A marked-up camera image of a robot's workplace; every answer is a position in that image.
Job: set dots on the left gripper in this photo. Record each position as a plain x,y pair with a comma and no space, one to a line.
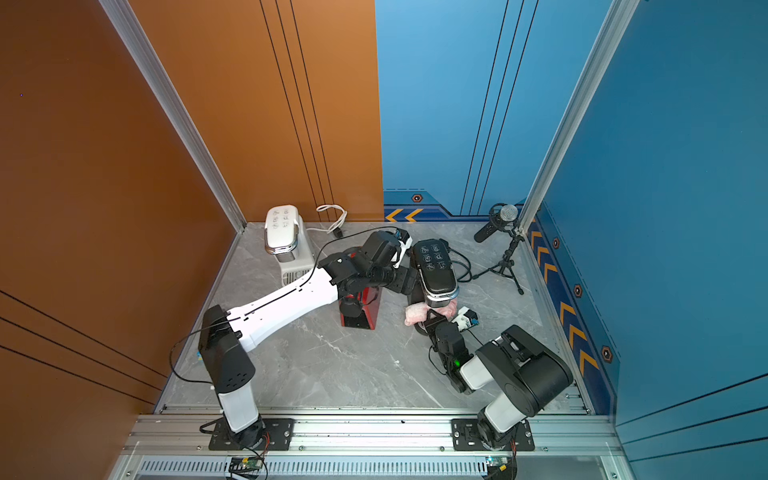
403,286

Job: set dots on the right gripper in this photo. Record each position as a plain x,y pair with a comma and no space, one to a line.
430,327

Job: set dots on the pink striped towel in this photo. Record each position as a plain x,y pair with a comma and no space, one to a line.
417,312

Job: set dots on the black coffee machine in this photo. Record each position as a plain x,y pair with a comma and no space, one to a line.
436,285

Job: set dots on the red Nespresso coffee machine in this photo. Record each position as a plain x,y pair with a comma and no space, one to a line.
360,310

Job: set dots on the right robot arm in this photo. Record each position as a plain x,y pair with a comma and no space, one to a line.
528,374

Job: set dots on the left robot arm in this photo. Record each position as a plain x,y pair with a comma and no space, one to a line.
353,279

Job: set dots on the white coffee machine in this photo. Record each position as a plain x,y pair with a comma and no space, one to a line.
285,238

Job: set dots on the right green circuit board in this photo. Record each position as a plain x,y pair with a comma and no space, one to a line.
507,469

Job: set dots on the green circuit board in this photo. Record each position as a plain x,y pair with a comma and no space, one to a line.
507,469
249,467

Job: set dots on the left green circuit board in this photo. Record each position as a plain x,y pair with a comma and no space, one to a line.
249,467

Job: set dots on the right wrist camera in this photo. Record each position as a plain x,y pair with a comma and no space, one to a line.
466,319

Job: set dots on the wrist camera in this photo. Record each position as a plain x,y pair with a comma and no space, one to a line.
466,319
405,243

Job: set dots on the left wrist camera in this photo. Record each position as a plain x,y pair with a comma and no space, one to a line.
405,243

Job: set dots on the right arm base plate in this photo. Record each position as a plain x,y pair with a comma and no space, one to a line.
479,435

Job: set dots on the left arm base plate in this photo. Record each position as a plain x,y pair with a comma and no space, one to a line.
266,435

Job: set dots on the aluminium front rail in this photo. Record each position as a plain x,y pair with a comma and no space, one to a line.
372,444

